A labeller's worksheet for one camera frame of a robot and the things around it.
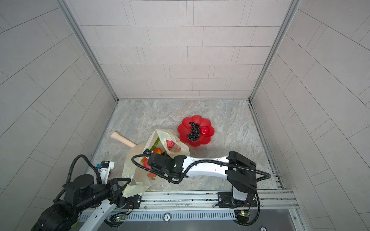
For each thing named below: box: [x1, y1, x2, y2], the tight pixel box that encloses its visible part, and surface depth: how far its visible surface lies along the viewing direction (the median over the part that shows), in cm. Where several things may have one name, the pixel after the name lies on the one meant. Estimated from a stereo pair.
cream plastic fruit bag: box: [121, 128, 190, 198], surface depth 65 cm
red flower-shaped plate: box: [177, 115, 215, 148], surface depth 99 cm
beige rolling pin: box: [108, 130, 137, 148], surface depth 93 cm
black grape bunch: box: [186, 121, 201, 142], surface depth 93 cm
